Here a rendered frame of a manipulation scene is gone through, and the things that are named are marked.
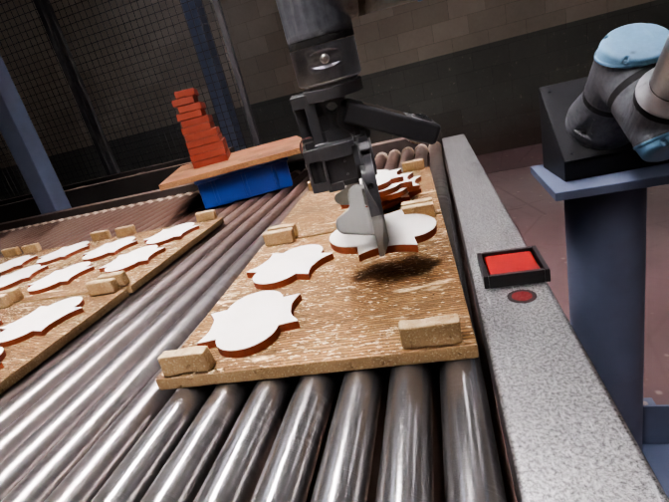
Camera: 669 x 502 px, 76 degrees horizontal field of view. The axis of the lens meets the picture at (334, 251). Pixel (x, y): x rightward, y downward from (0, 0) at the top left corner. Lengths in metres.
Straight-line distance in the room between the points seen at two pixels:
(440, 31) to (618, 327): 4.80
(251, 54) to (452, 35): 2.49
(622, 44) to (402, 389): 0.78
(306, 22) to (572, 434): 0.44
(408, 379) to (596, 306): 0.89
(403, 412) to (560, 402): 0.13
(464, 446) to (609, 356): 1.00
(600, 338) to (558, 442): 0.95
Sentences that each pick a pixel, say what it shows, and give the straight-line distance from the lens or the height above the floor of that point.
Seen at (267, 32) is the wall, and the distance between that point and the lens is 6.09.
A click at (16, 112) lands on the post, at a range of 2.59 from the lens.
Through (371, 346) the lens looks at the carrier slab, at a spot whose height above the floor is 0.94.
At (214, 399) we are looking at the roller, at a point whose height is 0.92.
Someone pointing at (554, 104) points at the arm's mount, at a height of 1.03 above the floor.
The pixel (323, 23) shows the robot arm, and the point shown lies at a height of 1.25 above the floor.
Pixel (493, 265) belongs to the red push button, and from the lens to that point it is 0.60.
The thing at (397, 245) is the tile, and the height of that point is 0.99.
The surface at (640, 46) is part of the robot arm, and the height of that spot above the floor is 1.13.
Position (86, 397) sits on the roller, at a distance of 0.62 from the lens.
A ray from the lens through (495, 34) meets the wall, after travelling 5.76.
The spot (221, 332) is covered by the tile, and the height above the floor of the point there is 0.95.
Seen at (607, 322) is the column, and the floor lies 0.50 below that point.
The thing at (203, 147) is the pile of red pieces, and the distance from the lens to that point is 1.63.
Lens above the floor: 1.19
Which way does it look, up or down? 20 degrees down
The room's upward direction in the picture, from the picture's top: 14 degrees counter-clockwise
